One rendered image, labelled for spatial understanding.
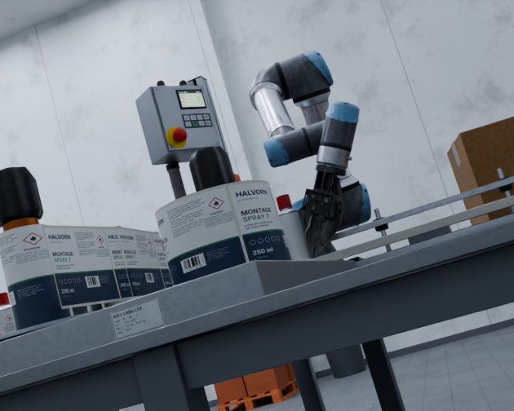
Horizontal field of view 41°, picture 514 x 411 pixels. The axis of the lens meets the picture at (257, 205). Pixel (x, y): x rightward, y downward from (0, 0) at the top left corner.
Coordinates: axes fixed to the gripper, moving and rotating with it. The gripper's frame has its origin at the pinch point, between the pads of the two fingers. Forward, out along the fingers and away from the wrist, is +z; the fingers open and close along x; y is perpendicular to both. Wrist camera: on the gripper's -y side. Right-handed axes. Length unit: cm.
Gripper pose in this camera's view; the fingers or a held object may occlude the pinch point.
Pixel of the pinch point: (315, 250)
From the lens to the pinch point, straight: 166.2
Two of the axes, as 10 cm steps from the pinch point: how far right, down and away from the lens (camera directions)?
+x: 9.2, 2.0, -3.3
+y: -3.2, -0.7, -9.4
